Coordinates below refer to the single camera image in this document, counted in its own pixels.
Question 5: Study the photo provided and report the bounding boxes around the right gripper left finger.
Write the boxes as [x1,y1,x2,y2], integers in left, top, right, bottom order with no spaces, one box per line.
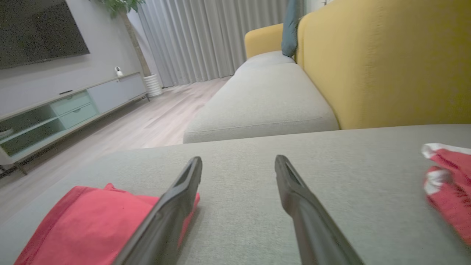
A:
[114,156,203,265]

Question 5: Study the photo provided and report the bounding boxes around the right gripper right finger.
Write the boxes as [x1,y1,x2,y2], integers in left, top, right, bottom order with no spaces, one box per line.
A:
[274,155,365,265]

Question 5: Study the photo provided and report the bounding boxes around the red jersey with striped trim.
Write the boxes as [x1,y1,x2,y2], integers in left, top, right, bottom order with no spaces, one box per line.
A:
[14,183,201,265]

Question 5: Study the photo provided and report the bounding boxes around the red shorts with white hem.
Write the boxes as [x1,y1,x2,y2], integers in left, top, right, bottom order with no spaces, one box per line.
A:
[421,143,471,246]

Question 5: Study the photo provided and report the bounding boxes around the grey sofa seat cushion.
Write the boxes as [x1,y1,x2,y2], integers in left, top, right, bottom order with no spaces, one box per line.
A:
[183,50,340,144]

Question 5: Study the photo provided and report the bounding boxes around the white ribbed plant pot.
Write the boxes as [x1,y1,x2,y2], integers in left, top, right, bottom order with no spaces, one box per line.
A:
[144,74,163,98]

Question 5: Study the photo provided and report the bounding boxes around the grey TV cabinet with drawers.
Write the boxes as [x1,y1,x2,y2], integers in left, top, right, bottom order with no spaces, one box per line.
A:
[0,72,149,175]

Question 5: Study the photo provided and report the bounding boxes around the yellow sofa backrest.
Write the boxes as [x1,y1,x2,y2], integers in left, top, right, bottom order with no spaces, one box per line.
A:
[296,0,471,130]

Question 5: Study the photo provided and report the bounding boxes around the indoor tree with green leaves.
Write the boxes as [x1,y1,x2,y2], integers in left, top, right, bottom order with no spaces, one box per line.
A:
[90,0,153,78]

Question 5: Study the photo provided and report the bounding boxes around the grey pleated curtain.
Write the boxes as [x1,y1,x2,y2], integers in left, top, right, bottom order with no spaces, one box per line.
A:
[138,0,291,88]

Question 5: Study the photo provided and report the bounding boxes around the yellow sofa armrest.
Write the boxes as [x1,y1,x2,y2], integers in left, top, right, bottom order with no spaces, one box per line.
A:
[244,23,284,59]

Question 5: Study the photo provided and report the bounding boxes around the teal throw cushion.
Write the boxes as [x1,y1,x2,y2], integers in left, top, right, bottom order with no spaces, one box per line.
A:
[281,0,304,58]

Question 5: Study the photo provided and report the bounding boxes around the black flat television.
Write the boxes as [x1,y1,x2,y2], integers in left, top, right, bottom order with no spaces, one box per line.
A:
[0,0,91,70]

